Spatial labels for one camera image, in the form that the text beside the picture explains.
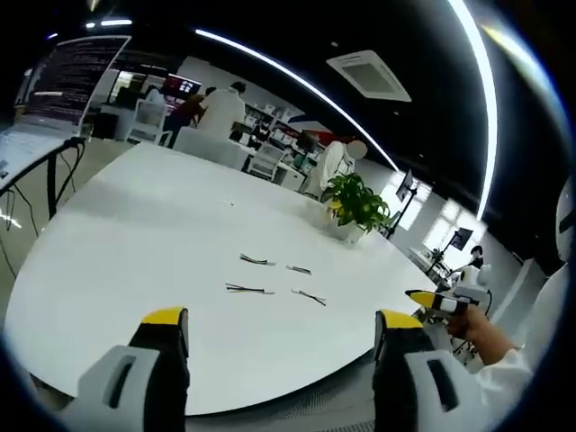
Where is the ceiling air conditioner vent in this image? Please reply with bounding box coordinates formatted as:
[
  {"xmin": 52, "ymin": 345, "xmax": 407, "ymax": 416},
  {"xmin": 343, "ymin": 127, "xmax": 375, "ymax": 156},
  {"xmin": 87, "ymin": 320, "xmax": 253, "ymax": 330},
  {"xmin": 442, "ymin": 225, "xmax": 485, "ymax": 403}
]
[{"xmin": 326, "ymin": 49, "xmax": 413, "ymax": 103}]

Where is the person's right hand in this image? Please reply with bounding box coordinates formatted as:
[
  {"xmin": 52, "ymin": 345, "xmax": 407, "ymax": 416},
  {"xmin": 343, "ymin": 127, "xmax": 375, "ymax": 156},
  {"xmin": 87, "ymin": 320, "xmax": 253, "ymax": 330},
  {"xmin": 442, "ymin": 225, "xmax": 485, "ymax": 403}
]
[{"xmin": 448, "ymin": 308, "xmax": 517, "ymax": 365}]

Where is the long ceiling light strip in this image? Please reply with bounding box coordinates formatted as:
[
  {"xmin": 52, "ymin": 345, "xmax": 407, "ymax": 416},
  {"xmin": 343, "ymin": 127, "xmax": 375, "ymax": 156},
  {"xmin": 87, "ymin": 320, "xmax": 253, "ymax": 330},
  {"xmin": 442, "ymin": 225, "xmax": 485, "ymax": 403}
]
[{"xmin": 193, "ymin": 28, "xmax": 406, "ymax": 172}]

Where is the green potted plant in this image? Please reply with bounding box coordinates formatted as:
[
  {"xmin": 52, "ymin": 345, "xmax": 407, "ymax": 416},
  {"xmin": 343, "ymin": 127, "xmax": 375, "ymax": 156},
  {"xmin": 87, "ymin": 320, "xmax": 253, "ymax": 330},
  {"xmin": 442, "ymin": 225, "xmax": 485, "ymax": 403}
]
[{"xmin": 320, "ymin": 173, "xmax": 392, "ymax": 235}]

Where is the curved ceiling light strip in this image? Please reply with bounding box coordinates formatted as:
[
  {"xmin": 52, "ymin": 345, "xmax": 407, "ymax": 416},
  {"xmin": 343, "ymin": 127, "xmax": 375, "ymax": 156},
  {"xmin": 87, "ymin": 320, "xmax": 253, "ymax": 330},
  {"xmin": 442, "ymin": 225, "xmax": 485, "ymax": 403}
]
[{"xmin": 447, "ymin": 0, "xmax": 499, "ymax": 221}]

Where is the laptop with lit screen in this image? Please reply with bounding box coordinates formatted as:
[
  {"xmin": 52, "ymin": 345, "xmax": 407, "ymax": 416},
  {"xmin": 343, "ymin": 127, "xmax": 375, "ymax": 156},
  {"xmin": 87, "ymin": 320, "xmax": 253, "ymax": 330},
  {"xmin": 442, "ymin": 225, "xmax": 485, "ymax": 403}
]
[{"xmin": 0, "ymin": 35, "xmax": 132, "ymax": 184}]

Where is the white chair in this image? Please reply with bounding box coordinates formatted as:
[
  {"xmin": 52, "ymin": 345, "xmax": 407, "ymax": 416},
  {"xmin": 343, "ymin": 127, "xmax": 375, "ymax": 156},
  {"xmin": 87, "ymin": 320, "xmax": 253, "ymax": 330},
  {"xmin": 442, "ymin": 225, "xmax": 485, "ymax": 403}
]
[
  {"xmin": 246, "ymin": 142, "xmax": 290, "ymax": 180},
  {"xmin": 127, "ymin": 97, "xmax": 176, "ymax": 146},
  {"xmin": 173, "ymin": 127, "xmax": 248, "ymax": 171}
]

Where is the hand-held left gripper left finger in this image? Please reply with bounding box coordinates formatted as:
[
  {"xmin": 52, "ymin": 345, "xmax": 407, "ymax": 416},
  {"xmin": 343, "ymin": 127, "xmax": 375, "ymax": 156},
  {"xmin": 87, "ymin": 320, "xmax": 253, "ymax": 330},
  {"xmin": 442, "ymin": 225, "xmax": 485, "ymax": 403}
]
[{"xmin": 58, "ymin": 306, "xmax": 191, "ymax": 432}]

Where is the white plant pot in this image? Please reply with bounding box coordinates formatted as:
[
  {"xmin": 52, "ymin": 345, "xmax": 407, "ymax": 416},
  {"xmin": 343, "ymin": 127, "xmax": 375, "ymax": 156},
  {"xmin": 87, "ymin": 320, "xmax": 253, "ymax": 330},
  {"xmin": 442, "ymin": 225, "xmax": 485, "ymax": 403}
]
[{"xmin": 323, "ymin": 211, "xmax": 366, "ymax": 243}]

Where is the black monitor on stand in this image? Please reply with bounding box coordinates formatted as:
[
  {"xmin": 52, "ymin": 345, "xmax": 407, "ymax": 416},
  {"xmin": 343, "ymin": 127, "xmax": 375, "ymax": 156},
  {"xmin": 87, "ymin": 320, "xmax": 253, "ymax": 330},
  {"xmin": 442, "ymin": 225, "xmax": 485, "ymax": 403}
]
[
  {"xmin": 443, "ymin": 227, "xmax": 474, "ymax": 271},
  {"xmin": 386, "ymin": 168, "xmax": 420, "ymax": 239}
]

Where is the white round robot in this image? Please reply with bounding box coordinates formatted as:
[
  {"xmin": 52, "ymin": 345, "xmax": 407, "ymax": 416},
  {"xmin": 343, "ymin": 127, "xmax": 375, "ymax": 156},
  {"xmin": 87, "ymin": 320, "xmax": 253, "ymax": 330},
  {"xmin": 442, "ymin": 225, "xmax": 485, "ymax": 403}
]
[{"xmin": 454, "ymin": 264, "xmax": 495, "ymax": 301}]

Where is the black laptop stand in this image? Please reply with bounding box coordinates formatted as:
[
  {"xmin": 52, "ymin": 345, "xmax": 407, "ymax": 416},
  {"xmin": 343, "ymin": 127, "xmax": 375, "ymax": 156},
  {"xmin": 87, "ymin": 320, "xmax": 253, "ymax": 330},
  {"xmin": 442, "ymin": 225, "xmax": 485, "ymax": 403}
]
[{"xmin": 0, "ymin": 137, "xmax": 86, "ymax": 238}]

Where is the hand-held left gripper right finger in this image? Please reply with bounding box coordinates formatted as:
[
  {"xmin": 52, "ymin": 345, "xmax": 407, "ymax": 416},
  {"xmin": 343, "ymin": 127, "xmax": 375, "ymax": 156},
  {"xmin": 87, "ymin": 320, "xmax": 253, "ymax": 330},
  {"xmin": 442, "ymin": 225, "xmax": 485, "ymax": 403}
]
[{"xmin": 372, "ymin": 309, "xmax": 485, "ymax": 432}]

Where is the white rounded head device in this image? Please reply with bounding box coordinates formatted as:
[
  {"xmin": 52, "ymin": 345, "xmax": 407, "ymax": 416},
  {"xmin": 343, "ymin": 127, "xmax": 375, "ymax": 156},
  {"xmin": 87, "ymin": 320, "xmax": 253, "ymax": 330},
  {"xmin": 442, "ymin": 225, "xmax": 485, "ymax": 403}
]
[{"xmin": 555, "ymin": 175, "xmax": 576, "ymax": 263}]

